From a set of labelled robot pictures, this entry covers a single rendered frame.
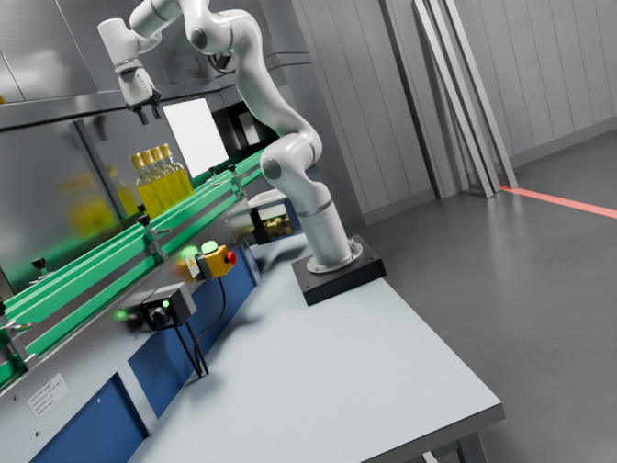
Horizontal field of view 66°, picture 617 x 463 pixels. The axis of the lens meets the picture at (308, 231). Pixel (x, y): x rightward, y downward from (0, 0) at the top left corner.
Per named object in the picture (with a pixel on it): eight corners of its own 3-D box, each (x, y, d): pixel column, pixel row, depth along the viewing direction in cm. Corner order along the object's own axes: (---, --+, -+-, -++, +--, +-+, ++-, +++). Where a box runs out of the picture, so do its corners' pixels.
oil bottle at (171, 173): (185, 223, 170) (160, 167, 164) (197, 220, 168) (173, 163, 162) (176, 229, 164) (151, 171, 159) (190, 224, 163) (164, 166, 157)
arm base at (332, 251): (360, 238, 160) (341, 189, 154) (365, 261, 142) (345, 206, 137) (308, 256, 163) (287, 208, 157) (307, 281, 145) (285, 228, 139)
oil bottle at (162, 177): (176, 229, 164) (151, 171, 159) (189, 225, 163) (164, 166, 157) (168, 234, 159) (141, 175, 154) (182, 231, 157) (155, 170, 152)
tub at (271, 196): (263, 213, 202) (256, 195, 200) (311, 199, 195) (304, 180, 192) (250, 227, 186) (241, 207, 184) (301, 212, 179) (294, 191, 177)
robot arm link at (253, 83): (280, 185, 143) (307, 164, 154) (308, 172, 135) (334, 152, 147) (191, 28, 132) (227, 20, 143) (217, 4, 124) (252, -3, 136)
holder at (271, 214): (259, 234, 205) (246, 201, 201) (318, 218, 197) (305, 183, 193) (245, 249, 190) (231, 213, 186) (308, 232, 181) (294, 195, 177)
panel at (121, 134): (226, 162, 240) (199, 96, 231) (230, 161, 239) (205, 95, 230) (121, 220, 158) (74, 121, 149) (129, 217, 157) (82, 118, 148)
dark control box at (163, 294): (172, 316, 121) (158, 287, 119) (198, 310, 119) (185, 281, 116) (155, 333, 114) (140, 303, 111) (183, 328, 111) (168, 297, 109)
